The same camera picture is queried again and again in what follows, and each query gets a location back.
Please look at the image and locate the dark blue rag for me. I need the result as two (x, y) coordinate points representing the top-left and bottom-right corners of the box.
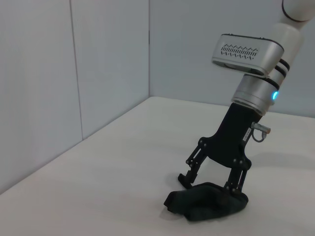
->
(163, 181), (249, 217)

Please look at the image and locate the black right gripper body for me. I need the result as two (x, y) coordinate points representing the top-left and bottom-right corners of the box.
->
(198, 104), (263, 171)

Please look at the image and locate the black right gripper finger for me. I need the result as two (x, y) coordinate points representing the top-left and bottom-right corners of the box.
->
(177, 144), (210, 190)
(222, 167), (249, 197)

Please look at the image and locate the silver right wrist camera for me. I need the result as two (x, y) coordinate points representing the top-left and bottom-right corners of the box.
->
(211, 33), (284, 79)

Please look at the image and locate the right gripper connector cable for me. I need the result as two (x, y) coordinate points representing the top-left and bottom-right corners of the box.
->
(250, 122), (271, 143)

